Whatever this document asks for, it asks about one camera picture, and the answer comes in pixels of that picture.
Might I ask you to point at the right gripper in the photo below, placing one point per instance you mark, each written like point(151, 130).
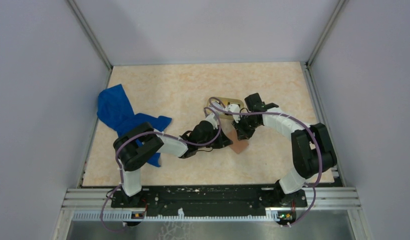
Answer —
point(242, 134)

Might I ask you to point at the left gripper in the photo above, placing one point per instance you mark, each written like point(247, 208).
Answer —
point(223, 140)

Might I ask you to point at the tan leather card holder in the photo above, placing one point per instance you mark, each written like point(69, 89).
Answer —
point(237, 146)

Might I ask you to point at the beige oval tray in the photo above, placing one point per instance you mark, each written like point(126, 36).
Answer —
point(225, 102)

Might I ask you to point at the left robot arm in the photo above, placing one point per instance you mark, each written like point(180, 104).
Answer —
point(135, 148)

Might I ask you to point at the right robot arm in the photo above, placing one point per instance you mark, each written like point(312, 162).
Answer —
point(312, 149)

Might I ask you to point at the blue cloth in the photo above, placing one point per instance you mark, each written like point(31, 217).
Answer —
point(114, 110)

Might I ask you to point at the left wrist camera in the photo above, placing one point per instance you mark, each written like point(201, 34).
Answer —
point(213, 120)

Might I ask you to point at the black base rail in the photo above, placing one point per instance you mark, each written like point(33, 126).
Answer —
point(210, 200)

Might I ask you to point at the aluminium frame rail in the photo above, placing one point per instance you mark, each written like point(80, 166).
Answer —
point(95, 204)

